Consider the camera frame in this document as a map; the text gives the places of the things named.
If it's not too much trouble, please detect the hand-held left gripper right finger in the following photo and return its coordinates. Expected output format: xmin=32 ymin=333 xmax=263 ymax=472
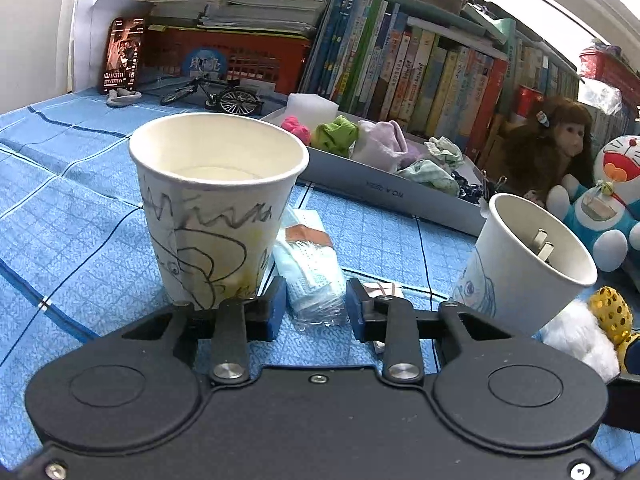
xmin=346 ymin=277 xmax=528 ymax=386

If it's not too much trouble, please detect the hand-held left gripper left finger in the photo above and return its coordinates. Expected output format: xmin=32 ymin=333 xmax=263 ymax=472
xmin=122 ymin=276 xmax=288 ymax=386

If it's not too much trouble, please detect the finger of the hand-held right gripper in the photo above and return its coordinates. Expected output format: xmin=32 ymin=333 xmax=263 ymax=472
xmin=621 ymin=334 xmax=640 ymax=375
xmin=605 ymin=374 xmax=640 ymax=431

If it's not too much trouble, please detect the packaged blue face mask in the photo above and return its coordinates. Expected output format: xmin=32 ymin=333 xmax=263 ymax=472
xmin=272 ymin=209 xmax=348 ymax=333

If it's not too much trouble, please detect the yellow sequin soft toy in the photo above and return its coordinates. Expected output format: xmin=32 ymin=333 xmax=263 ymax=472
xmin=587 ymin=286 xmax=632 ymax=373

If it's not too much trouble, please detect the white fluffy pompom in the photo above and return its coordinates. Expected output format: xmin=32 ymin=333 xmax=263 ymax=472
xmin=542 ymin=297 xmax=621 ymax=383

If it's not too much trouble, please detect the small brown bandage packet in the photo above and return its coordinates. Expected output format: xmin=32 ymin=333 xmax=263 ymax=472
xmin=285 ymin=212 xmax=334 ymax=251

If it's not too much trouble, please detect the grey cardboard tray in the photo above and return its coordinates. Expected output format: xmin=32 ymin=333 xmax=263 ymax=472
xmin=260 ymin=105 xmax=488 ymax=238

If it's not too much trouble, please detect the white foam block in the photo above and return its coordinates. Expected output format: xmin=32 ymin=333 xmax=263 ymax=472
xmin=287 ymin=92 xmax=340 ymax=123

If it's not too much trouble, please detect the paper cup with black scribbles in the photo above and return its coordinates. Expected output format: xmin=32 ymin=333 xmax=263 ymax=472
xmin=129 ymin=113 xmax=311 ymax=311

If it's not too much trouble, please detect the paper cup with coloured drawing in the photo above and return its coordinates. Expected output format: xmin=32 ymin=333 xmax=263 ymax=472
xmin=450 ymin=192 xmax=598 ymax=336

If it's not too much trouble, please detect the light green cloth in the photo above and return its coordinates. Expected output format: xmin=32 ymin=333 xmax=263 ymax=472
xmin=397 ymin=159 xmax=461 ymax=197

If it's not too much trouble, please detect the dark blue patterned cloth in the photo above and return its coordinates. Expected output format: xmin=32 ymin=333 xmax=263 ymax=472
xmin=452 ymin=172 xmax=488 ymax=206

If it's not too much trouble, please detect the patterned crumpled cloth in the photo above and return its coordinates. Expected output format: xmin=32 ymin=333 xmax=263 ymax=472
xmin=424 ymin=136 xmax=466 ymax=167

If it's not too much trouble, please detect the black binder clip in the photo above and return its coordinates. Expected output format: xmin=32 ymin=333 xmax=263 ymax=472
xmin=480 ymin=172 xmax=508 ymax=218

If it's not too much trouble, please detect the small blue cat plush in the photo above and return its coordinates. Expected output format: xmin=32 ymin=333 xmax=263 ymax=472
xmin=546 ymin=135 xmax=640 ymax=273

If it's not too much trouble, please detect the black toy bicycle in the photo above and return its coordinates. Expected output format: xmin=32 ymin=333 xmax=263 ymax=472
xmin=160 ymin=72 xmax=265 ymax=116

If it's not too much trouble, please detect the brown haired doll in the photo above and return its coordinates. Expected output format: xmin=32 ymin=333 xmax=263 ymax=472
xmin=497 ymin=97 xmax=596 ymax=208

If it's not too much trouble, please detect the blue checked tablecloth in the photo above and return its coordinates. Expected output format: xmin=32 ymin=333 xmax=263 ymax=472
xmin=0 ymin=85 xmax=640 ymax=461

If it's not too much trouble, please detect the row of upright books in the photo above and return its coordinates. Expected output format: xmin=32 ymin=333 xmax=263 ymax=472
xmin=300 ymin=0 xmax=583 ymax=136

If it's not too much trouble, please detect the grey phone stand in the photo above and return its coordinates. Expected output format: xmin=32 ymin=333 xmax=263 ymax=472
xmin=106 ymin=87 xmax=143 ymax=109

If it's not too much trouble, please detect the clear plastic bag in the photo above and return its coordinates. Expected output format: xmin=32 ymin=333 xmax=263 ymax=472
xmin=577 ymin=80 xmax=638 ymax=116

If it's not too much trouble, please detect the red plastic crate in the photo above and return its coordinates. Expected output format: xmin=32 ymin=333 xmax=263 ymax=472
xmin=145 ymin=25 xmax=313 ymax=96

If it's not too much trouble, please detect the small red basket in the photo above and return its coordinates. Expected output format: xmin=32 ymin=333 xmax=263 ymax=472
xmin=579 ymin=42 xmax=640 ymax=106

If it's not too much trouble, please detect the smartphone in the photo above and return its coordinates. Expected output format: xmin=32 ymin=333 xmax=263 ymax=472
xmin=102 ymin=16 xmax=147 ymax=96

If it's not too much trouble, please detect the white paper sheet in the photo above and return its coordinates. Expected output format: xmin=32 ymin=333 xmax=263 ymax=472
xmin=72 ymin=0 xmax=151 ymax=93

